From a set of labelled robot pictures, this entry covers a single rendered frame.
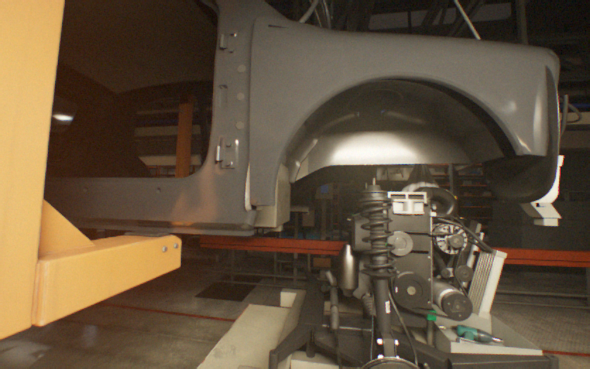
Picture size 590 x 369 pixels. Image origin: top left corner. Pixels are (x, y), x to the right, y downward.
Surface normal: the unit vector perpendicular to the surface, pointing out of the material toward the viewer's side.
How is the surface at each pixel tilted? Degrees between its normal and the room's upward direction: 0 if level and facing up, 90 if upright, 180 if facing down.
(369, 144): 90
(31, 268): 90
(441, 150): 90
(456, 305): 90
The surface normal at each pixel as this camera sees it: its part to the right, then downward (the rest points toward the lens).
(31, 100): 0.99, 0.01
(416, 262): -0.16, -0.07
